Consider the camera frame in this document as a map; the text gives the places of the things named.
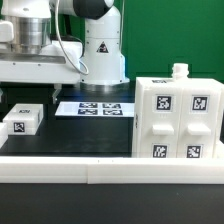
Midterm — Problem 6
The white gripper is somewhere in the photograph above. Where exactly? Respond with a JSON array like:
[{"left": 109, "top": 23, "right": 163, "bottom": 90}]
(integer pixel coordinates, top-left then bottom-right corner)
[{"left": 0, "top": 41, "right": 80, "bottom": 104}]

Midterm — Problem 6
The white cabinet top block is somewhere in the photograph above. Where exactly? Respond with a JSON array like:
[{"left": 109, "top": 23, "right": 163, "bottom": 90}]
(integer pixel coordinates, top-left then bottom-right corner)
[{"left": 3, "top": 104, "right": 44, "bottom": 135}]

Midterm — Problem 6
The white cabinet body box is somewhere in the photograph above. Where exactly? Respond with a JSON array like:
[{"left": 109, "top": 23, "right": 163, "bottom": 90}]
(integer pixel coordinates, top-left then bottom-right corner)
[{"left": 132, "top": 63, "right": 224, "bottom": 158}]

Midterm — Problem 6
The white cabinet door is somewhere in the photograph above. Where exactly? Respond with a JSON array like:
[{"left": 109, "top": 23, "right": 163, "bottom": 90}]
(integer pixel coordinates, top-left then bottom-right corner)
[
  {"left": 143, "top": 80, "right": 182, "bottom": 158},
  {"left": 177, "top": 79, "right": 222, "bottom": 159}
]

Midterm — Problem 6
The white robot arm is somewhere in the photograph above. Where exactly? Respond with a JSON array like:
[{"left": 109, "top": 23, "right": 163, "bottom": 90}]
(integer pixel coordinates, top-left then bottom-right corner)
[{"left": 0, "top": 0, "right": 129, "bottom": 94}]

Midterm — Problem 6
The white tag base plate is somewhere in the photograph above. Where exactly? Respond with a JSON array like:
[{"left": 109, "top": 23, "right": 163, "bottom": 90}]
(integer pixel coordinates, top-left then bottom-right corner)
[{"left": 55, "top": 102, "right": 134, "bottom": 117}]

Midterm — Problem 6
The white thin cable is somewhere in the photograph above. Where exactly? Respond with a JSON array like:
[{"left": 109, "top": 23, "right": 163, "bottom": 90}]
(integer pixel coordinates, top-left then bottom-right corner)
[{"left": 54, "top": 0, "right": 90, "bottom": 76}]

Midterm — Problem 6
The white U-shaped boundary frame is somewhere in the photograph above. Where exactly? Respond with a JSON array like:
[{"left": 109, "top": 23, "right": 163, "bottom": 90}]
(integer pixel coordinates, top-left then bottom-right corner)
[{"left": 0, "top": 120, "right": 224, "bottom": 184}]

